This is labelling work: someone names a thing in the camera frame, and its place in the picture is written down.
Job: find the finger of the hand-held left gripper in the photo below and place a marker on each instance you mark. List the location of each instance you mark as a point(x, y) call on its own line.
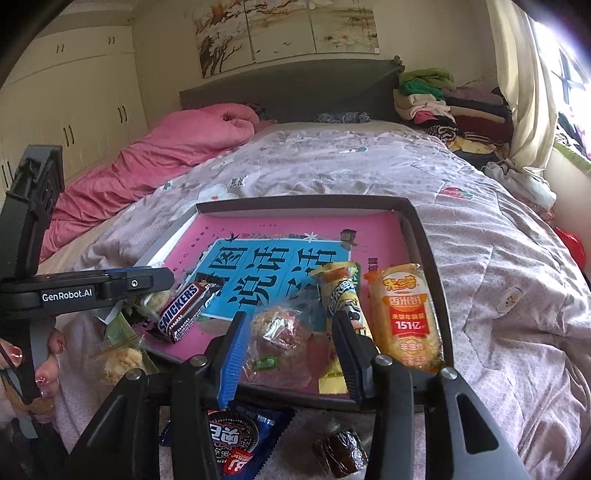
point(143, 282)
point(104, 271)

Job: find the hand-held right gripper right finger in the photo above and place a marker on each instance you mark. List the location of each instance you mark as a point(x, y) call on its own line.
point(353, 364)

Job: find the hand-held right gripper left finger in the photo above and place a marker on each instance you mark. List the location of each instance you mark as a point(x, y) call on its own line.
point(235, 360)

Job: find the brown chocolate bar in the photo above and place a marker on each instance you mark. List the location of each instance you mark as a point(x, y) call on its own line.
point(182, 309)

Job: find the clear brown pastry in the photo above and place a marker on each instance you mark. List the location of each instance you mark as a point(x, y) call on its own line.
point(277, 337)

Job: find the green pastry packet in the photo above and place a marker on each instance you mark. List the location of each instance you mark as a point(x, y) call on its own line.
point(117, 330)

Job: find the orange rice cracker packet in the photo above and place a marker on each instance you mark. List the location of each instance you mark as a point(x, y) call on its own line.
point(406, 318)

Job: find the blue cookie packet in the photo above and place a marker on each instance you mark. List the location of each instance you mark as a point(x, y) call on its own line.
point(263, 429)

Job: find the yellow snack stick packet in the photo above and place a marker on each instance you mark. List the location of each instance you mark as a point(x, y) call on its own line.
point(339, 290)

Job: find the meat floss cake packet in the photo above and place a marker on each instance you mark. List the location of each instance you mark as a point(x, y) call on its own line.
point(122, 364)

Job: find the dark brown candy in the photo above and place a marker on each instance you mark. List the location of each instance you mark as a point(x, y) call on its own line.
point(341, 450)

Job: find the dark cardboard box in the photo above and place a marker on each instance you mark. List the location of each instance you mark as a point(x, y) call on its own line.
point(422, 249)

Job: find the person's left hand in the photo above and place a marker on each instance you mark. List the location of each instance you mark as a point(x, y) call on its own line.
point(46, 378)

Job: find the beige bed sheet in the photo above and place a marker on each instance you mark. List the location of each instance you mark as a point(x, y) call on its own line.
point(69, 251)

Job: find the pink quilt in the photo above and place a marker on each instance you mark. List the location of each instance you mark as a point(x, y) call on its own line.
point(152, 157)

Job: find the pink and blue book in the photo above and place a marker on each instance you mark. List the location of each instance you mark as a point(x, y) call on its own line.
point(277, 226)

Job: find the cream wardrobe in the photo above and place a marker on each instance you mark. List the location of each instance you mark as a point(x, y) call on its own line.
point(83, 92)

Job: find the dark cloth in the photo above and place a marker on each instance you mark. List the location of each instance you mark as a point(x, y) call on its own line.
point(263, 113)

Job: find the pink floral cloth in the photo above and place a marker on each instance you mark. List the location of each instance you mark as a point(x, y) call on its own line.
point(542, 212)

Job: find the white crumpled garment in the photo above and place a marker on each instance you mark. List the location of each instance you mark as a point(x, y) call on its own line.
point(521, 184)

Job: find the dark patterned pillow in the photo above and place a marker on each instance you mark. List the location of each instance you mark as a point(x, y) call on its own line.
point(344, 117)

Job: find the red plastic bag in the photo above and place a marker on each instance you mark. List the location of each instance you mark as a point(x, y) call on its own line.
point(572, 247)

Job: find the grey bed headboard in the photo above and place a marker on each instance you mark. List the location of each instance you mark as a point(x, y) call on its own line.
point(300, 87)

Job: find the pile of folded clothes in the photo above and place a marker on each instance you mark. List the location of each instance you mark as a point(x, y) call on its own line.
point(452, 110)

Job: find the green sill mat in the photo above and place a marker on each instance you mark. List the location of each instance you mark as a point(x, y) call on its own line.
point(575, 159)

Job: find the heap of clothes on sill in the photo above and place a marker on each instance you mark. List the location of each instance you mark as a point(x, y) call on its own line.
point(575, 134)

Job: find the cream curtain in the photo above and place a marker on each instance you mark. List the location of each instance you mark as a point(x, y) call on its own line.
point(521, 92)

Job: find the window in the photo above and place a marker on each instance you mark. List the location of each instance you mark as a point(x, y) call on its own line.
point(568, 64)

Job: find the blossom wall painting panel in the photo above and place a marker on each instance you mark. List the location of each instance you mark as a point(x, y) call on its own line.
point(279, 32)
point(224, 41)
point(344, 25)

